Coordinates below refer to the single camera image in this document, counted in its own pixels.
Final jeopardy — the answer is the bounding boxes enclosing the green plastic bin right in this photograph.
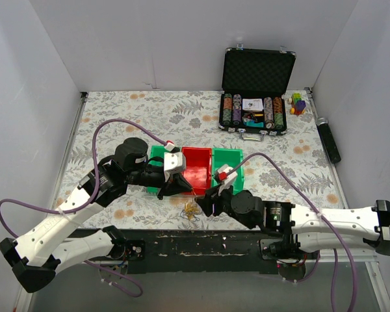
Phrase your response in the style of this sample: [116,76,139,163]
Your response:
[211,148,244,194]

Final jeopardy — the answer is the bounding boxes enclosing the colourful toy block train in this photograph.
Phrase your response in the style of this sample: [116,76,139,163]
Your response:
[288,93,306,116]

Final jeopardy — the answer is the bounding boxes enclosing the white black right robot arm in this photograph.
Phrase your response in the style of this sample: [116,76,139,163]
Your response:
[196,187,390,259]

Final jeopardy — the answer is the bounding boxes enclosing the yellow cable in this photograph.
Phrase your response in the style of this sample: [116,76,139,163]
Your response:
[183,190,202,222]

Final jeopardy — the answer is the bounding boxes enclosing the white card deck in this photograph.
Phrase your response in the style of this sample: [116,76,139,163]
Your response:
[242,98,264,112]

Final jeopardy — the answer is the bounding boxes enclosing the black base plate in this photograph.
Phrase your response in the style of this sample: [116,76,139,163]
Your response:
[84,229,326,277]

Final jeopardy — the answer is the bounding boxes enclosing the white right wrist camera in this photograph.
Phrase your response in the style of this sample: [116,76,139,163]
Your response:
[214,164,238,194]

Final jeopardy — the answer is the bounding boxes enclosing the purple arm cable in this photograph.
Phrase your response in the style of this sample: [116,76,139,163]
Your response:
[0,118,170,298]
[232,151,359,312]

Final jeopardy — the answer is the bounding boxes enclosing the blue cable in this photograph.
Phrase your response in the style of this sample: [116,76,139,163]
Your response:
[180,207,202,222]

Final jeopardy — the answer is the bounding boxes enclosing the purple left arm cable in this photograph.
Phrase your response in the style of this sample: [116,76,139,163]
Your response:
[0,118,170,298]

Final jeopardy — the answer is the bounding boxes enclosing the green plastic bin left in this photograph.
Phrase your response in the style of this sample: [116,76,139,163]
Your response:
[146,145,182,194]

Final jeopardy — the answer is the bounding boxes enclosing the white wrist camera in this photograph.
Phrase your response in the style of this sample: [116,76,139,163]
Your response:
[214,164,238,194]
[163,140,186,174]

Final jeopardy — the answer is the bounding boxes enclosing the green plastic bin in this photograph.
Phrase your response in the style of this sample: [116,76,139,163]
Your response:
[211,148,244,194]
[146,145,182,194]

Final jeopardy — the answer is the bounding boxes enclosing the teal plastic piece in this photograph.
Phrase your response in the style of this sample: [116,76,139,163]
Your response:
[245,121,264,128]

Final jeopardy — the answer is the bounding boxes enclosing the black cylindrical flashlight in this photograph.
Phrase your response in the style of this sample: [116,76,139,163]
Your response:
[316,117,341,164]

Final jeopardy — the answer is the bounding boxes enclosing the floral table mat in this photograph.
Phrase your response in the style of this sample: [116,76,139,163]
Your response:
[42,90,348,232]

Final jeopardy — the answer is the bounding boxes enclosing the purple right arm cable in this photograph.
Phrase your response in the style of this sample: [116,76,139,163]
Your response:
[232,151,359,312]

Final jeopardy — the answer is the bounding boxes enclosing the black poker chip case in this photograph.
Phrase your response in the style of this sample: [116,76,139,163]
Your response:
[218,47,296,140]

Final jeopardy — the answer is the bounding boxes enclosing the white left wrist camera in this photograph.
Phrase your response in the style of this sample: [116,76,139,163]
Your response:
[163,140,186,174]

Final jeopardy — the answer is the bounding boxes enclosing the red plastic bin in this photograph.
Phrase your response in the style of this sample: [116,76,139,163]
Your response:
[182,147,212,196]

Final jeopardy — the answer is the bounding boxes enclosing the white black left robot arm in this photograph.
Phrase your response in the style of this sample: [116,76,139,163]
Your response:
[0,137,192,293]

